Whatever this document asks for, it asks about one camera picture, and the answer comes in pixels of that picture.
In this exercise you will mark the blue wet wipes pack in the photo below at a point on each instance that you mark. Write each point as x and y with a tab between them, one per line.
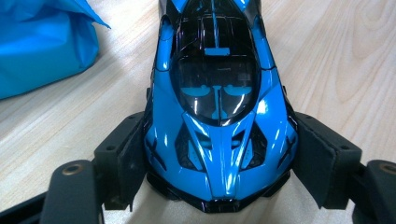
40	49

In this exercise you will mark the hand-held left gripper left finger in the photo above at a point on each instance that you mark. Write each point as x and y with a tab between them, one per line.
118	161

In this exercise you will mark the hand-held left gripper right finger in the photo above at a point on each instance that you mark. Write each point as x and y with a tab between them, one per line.
327	161

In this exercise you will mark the blue and black toy car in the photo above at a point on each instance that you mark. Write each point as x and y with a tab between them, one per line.
221	149

